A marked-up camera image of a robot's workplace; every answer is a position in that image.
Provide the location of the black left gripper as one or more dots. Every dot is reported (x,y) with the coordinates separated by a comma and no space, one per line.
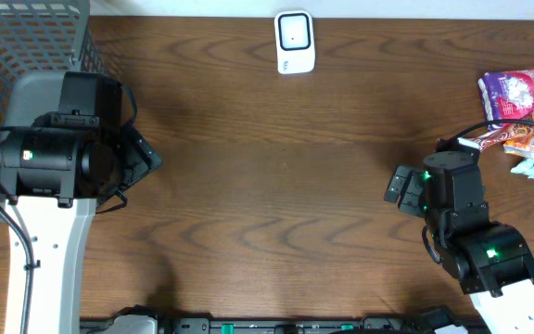
(144,155)

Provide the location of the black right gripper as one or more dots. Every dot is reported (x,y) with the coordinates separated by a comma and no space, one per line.
(415,184)

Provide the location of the red chocolate bar wrapper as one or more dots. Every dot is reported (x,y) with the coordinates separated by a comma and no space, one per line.
(508,132)

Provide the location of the pink purple tissue pack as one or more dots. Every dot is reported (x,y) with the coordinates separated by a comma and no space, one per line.
(507,94)

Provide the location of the orange snack packet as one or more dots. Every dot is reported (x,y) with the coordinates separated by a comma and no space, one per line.
(522,147)

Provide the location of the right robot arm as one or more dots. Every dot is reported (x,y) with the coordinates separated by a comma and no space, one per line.
(491,261)

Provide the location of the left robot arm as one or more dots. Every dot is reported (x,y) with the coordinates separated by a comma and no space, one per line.
(55,174)

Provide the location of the white barcode scanner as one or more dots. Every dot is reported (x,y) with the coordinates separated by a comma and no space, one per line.
(294,40)

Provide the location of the grey plastic mesh basket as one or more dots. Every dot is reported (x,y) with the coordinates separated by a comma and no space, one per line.
(39,42)

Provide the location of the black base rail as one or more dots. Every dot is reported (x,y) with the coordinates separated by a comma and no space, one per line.
(139,319)

